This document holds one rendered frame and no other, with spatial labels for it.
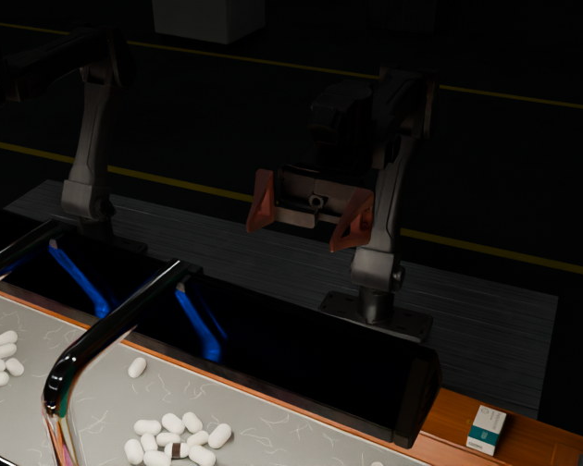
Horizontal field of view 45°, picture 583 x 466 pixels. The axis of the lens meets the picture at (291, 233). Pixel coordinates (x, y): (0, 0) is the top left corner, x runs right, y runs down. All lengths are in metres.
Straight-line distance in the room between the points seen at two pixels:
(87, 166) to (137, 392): 0.52
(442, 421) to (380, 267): 0.30
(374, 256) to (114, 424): 0.48
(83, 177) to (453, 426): 0.84
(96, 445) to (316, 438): 0.29
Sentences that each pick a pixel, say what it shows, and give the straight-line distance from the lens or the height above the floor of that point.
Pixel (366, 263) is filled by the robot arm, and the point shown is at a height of 0.81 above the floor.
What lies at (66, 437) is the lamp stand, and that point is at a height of 1.06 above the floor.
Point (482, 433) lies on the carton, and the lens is 0.96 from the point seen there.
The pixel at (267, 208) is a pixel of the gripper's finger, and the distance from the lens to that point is 0.82.
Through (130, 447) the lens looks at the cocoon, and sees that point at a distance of 0.97.
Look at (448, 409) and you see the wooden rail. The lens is 1.01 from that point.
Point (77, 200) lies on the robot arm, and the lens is 1.43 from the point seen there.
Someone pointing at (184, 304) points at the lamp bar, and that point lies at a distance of 0.64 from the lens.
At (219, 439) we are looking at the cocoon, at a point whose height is 0.76.
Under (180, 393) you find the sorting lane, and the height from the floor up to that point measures 0.74.
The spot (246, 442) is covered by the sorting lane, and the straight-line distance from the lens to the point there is 0.98.
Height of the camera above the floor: 1.48
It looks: 32 degrees down
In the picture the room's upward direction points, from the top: straight up
